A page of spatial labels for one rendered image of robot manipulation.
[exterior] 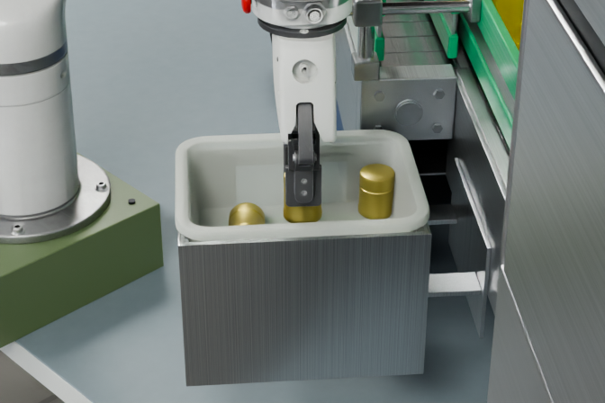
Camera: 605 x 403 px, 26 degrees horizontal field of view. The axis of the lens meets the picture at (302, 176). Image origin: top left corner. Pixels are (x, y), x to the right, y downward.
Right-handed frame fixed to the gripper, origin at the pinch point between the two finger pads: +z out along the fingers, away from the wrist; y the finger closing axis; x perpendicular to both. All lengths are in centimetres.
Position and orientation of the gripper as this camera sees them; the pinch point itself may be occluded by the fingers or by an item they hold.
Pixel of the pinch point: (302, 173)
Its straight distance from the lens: 117.6
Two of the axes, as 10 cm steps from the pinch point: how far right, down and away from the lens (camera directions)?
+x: -10.0, 0.3, -0.4
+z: 0.0, 8.6, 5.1
